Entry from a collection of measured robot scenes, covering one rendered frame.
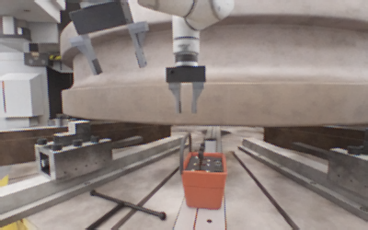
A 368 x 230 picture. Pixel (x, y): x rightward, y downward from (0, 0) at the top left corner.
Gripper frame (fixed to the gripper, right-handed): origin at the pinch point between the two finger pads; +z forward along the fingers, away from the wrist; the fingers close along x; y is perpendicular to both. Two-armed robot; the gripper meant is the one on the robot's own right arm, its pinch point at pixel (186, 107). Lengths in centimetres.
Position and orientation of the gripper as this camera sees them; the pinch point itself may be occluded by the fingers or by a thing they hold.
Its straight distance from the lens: 60.6
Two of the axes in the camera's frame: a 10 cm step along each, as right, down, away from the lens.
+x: 9.8, 0.1, -1.8
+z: 0.1, 10.0, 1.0
